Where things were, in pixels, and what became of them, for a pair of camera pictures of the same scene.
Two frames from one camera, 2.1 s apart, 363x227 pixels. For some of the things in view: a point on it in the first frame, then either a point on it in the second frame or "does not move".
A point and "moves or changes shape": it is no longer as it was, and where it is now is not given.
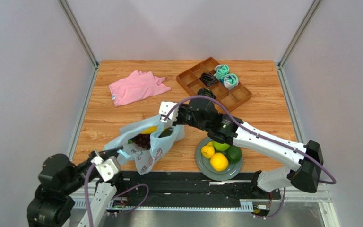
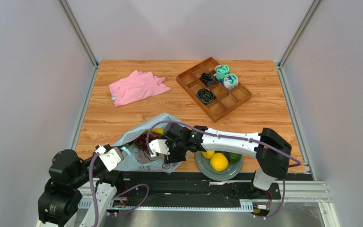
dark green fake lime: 234,154 does not move
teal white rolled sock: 229,80 does not move
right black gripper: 178,116 -> 170,146
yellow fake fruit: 208,150 does not move
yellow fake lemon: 219,162 does not move
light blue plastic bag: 147,160 moves or changes shape
